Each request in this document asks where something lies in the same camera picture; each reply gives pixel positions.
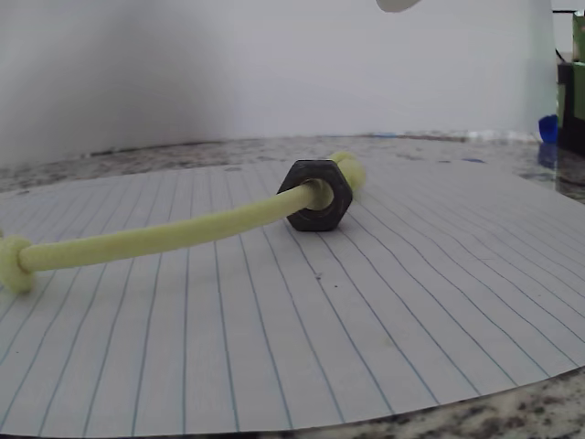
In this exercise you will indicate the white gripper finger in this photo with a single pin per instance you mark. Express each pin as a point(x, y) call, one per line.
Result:
point(396, 5)

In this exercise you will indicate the lined paper sheet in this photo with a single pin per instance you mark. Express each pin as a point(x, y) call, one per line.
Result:
point(365, 320)

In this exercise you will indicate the blue tape piece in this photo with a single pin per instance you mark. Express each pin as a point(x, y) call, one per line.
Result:
point(548, 129)

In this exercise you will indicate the white foam board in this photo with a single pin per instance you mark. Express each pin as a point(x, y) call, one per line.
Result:
point(228, 68)

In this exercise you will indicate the black hex nut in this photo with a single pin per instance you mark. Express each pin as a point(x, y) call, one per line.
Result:
point(340, 199)

